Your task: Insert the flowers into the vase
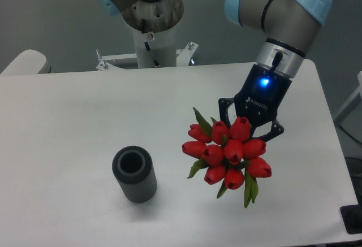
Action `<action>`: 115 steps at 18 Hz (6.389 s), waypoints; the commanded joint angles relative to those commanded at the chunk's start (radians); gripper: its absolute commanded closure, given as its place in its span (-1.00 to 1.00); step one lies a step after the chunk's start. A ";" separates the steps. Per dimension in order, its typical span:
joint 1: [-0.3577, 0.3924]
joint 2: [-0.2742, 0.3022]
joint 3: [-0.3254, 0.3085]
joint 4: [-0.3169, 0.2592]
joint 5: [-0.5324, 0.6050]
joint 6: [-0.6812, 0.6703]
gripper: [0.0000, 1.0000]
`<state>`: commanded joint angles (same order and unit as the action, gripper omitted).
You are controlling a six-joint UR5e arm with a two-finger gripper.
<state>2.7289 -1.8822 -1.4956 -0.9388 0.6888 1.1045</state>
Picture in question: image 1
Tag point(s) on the dark grey ribbed vase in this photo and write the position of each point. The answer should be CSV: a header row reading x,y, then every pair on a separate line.
x,y
133,169

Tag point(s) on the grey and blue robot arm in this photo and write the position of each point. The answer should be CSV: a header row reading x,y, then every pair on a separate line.
x,y
290,26

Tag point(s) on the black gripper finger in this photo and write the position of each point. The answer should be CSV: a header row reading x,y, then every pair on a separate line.
x,y
276,129
224,104

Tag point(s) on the black device at table edge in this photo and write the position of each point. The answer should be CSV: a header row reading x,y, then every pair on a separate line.
x,y
351,215

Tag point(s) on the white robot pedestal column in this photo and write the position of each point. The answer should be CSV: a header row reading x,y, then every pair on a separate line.
x,y
155,49

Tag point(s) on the white metal base frame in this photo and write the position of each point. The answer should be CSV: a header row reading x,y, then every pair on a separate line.
x,y
184,57

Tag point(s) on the white frame at right edge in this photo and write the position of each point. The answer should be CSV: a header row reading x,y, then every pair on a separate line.
x,y
349,104

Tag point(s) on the beige chair seat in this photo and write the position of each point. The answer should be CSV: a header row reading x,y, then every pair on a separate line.
x,y
29,62

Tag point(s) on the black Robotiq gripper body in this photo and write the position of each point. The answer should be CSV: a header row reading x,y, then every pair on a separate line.
x,y
261,95

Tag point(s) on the red tulip bouquet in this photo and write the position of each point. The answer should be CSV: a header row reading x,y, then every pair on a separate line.
x,y
229,154

